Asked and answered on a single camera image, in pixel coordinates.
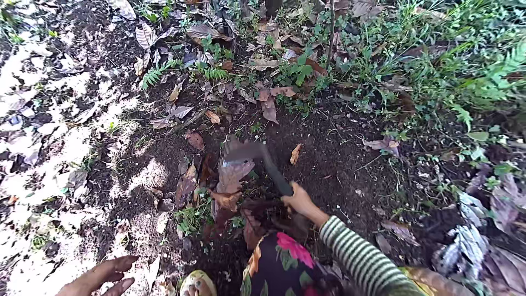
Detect person's right hand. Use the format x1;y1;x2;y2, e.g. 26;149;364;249
281;181;330;229

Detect person's left hand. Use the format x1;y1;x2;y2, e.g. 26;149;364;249
55;255;139;296

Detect dark curved hand sickle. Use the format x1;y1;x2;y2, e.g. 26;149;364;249
222;142;294;197

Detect scattered dry brown leaves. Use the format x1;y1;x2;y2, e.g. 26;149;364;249
0;0;526;296

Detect person's legs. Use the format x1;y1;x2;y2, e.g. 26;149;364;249
179;231;344;296

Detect green grass and weeds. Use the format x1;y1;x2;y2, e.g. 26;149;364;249
230;0;526;165

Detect thin upright dark stem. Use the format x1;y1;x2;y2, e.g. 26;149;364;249
326;0;335;71

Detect small green fern frond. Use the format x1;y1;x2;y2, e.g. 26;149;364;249
141;59;182;90

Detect large light green fern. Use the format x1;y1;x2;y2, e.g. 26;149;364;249
460;40;526;103

